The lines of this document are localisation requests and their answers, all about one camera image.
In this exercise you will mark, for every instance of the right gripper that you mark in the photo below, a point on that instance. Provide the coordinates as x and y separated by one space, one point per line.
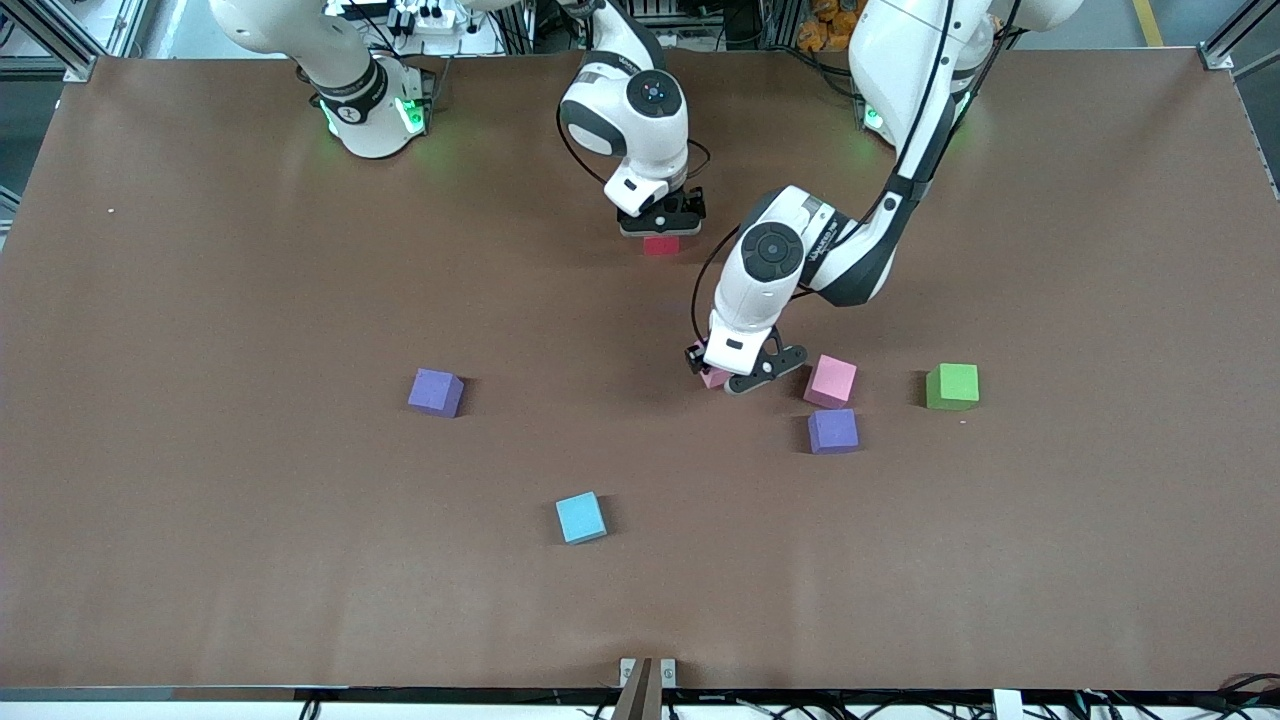
678 209

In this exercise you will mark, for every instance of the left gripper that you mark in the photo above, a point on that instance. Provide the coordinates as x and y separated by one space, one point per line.
695 356

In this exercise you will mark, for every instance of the pink foam cube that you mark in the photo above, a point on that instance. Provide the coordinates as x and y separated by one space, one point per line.
714 378
830 381

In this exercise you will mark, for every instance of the red foam cube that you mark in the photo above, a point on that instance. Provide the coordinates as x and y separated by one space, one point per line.
661 245

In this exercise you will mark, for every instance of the purple foam cube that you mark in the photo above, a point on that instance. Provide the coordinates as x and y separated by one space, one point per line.
435 392
832 430

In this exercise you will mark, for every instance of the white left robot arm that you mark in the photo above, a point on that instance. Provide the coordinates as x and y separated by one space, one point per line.
800 250

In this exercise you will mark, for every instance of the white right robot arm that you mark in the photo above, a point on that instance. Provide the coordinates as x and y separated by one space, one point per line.
640 110

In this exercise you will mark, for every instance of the light blue foam cube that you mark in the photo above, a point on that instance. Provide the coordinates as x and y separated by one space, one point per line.
580 517

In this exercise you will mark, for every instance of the bag of orange snacks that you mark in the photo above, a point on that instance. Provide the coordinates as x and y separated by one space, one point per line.
825 25

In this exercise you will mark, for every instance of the green foam cube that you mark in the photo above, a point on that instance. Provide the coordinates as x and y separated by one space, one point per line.
952 386

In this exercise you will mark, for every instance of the white power strip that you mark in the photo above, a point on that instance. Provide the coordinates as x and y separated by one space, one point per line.
430 15

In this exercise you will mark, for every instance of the metal bracket with brown strip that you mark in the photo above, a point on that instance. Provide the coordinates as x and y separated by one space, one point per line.
647 688

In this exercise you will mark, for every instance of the aluminium frame profile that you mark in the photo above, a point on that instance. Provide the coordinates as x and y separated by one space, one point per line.
100 35
1240 35

